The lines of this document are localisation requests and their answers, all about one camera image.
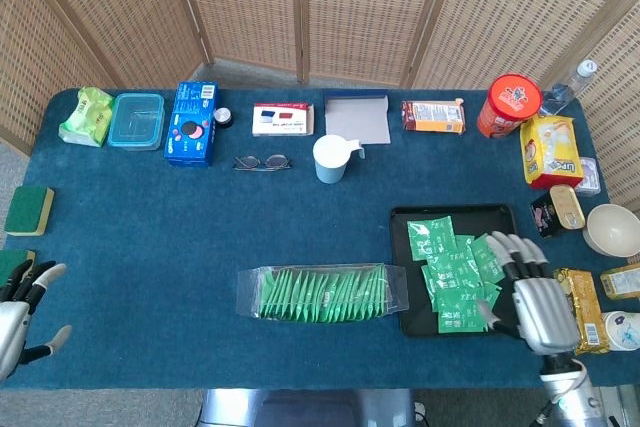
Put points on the black pink small packet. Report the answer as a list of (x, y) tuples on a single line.
[(542, 217)]

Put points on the transparent plastic box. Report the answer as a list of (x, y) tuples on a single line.
[(247, 292)]

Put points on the blue carpet table cover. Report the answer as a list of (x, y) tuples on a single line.
[(150, 247)]

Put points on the blue-lidded clear food container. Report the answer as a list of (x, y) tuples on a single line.
[(136, 122)]

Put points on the green tea bag sachet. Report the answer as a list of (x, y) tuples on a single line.
[(450, 269), (432, 237), (429, 284), (457, 298), (482, 259), (460, 322), (492, 292), (466, 244)]

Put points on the blue grey open box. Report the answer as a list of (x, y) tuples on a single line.
[(357, 119)]

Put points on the clear plastic water bottle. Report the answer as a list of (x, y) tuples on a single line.
[(565, 89)]

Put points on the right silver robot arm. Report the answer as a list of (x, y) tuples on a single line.
[(570, 392)]

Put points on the red orange round canister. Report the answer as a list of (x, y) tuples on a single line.
[(510, 102)]

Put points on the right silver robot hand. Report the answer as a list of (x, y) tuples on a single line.
[(545, 317)]

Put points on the white cup blue flower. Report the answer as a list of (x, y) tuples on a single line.
[(622, 332)]

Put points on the gold tin can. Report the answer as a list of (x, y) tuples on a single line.
[(567, 207)]

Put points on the cream ceramic bowl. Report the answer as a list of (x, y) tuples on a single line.
[(612, 232)]

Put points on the blue Oreo cookie box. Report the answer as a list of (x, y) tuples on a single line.
[(192, 127)]

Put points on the silver robot torso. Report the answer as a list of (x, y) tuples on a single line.
[(300, 409)]

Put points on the brown orange snack pack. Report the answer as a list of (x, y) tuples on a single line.
[(432, 117)]

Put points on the black plastic tray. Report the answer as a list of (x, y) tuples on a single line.
[(500, 219)]

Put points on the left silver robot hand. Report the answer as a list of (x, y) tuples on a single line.
[(12, 327)]

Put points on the wicker folding screen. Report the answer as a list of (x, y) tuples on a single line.
[(350, 7)]

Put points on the green yellow sponge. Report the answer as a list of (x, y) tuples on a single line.
[(27, 209), (12, 262)]

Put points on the thin-framed eyeglasses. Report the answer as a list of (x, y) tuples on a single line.
[(247, 162)]

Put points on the small black silver jar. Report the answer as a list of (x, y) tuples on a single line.
[(223, 118)]

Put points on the clear purple plastic case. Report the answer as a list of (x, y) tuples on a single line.
[(591, 177)]

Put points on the row of green tea bags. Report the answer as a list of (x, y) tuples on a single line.
[(325, 297)]

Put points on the yellow snack bag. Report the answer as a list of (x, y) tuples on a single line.
[(550, 152)]

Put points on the gold foil snack pack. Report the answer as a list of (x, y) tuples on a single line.
[(587, 312)]

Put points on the white red blue card box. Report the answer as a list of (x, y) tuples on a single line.
[(282, 119)]

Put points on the green snack bag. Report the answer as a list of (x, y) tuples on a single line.
[(85, 117)]

